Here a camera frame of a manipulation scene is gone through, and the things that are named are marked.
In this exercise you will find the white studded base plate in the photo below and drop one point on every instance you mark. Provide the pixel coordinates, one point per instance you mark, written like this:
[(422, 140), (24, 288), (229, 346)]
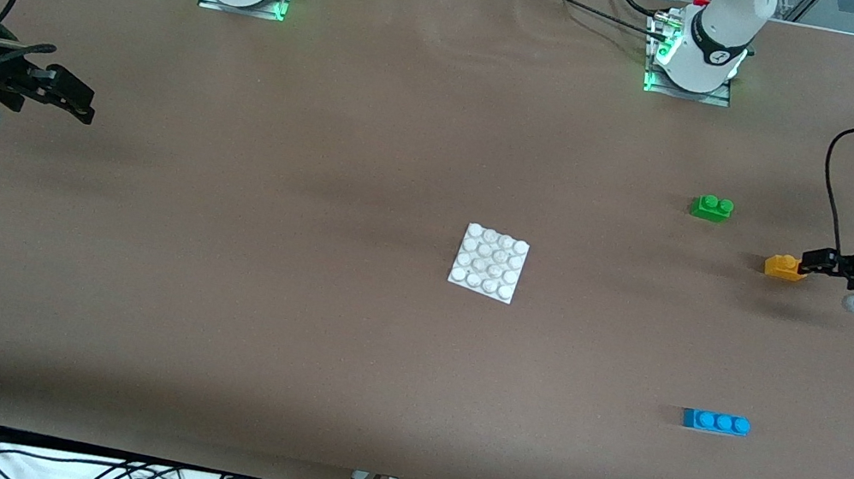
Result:
[(488, 263)]

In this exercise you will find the brown table cover sheet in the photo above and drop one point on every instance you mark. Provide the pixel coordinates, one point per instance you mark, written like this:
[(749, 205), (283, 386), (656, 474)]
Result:
[(324, 127)]

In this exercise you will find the green two-stud block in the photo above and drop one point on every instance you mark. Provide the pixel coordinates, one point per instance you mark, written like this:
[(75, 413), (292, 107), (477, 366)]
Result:
[(710, 209)]

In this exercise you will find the yellow two-stud block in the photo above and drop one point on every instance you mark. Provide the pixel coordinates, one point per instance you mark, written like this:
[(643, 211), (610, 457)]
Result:
[(780, 266)]

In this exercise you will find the blue three-stud block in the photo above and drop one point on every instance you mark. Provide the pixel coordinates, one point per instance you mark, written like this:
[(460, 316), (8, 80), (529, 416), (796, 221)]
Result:
[(713, 422)]

